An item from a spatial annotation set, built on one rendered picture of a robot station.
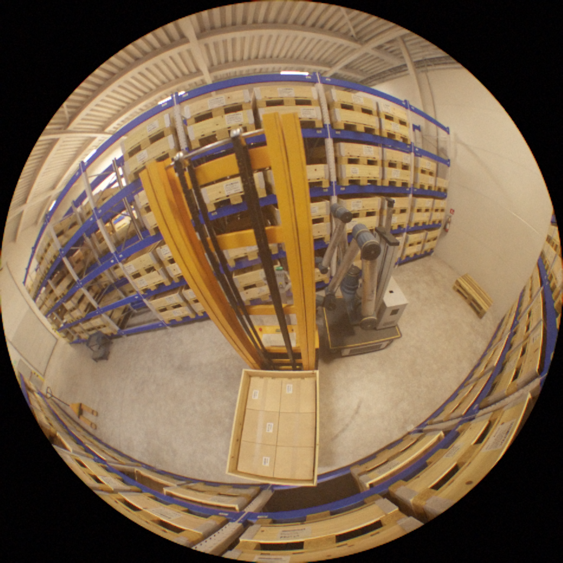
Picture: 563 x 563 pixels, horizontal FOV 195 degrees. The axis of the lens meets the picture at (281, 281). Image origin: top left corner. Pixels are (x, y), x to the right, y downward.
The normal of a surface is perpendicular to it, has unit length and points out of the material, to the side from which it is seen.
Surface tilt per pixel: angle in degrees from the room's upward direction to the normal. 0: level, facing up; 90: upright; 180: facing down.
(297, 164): 90
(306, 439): 0
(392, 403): 0
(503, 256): 90
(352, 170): 90
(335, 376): 0
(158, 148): 90
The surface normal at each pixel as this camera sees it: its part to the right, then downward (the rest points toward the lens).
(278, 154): -0.08, 0.65
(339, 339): -0.15, -0.76
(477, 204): -0.96, 0.25
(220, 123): 0.22, 0.60
